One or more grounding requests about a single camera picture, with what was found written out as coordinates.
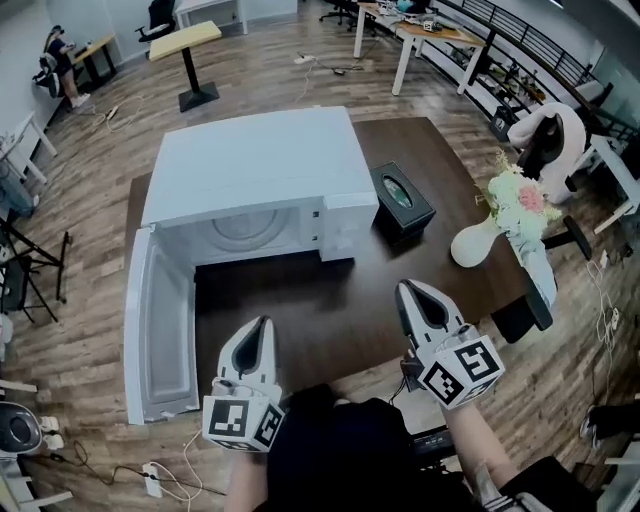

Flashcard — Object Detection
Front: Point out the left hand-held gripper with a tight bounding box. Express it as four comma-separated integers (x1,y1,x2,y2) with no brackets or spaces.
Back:
201,315,287,454

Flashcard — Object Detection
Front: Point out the small white table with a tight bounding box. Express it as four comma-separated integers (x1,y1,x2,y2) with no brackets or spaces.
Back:
0,110,59,184

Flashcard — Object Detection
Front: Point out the white cabinet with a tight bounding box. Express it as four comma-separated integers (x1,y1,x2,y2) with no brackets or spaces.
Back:
174,0,250,37

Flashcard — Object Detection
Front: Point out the light blue cloth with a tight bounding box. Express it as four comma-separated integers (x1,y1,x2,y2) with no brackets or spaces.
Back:
514,233,559,309

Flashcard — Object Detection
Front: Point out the black metal railing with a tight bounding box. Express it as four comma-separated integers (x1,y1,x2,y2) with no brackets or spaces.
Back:
433,0,640,147

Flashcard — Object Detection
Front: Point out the person's black clothing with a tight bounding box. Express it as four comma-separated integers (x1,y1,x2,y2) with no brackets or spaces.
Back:
263,383,481,512

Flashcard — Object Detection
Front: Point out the grey sneaker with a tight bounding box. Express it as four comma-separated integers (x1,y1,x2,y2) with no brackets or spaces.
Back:
578,404,603,452

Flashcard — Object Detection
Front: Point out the person's right forearm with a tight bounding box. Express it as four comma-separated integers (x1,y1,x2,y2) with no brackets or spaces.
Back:
439,399,524,512

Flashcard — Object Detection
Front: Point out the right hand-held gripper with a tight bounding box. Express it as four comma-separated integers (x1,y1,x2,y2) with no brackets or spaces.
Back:
394,278,506,412

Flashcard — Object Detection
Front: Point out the black box with white print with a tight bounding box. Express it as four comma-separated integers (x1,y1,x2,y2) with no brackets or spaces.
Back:
488,105,517,143

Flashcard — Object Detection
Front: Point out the black folding stand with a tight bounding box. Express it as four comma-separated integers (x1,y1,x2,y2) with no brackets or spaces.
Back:
0,208,71,324

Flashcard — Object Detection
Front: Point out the white microwave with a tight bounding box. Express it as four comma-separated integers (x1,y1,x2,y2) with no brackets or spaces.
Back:
123,105,380,427

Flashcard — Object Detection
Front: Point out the black tissue box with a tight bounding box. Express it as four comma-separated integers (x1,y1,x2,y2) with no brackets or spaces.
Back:
368,160,437,246

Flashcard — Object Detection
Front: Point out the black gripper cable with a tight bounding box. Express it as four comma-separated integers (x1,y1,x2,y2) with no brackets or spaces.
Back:
388,355,422,402

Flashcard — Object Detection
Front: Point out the white vase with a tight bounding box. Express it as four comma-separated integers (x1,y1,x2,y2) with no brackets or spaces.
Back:
450,221,507,269

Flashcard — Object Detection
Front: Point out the person's left forearm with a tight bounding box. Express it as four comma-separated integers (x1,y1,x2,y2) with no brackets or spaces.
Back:
224,446,272,512

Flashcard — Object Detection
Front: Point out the white round device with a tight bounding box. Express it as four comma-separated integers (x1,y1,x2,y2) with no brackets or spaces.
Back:
0,399,44,457

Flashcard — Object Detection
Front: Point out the yellow top pedestal table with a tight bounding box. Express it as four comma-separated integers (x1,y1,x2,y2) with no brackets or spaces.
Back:
148,20,223,114

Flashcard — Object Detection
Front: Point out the pale flower bouquet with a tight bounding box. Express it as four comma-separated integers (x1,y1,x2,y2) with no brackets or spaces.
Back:
485,148,564,242

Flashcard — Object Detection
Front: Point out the black swivel chair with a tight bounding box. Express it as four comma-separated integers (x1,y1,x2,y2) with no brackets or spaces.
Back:
134,0,178,44

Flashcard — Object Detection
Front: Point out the white frame wooden top desk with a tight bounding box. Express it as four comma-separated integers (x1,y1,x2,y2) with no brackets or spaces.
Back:
352,1,489,97

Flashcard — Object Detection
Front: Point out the wooden desk with black legs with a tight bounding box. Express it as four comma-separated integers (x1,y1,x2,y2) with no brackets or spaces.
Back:
68,33,119,92

